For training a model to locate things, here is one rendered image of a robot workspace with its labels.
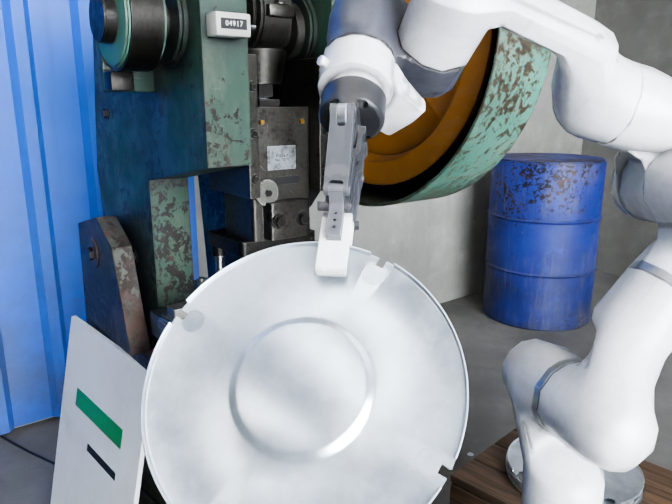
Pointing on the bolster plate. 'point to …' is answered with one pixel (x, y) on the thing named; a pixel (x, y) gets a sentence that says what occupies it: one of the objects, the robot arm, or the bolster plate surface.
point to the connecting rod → (270, 42)
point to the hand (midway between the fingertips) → (335, 247)
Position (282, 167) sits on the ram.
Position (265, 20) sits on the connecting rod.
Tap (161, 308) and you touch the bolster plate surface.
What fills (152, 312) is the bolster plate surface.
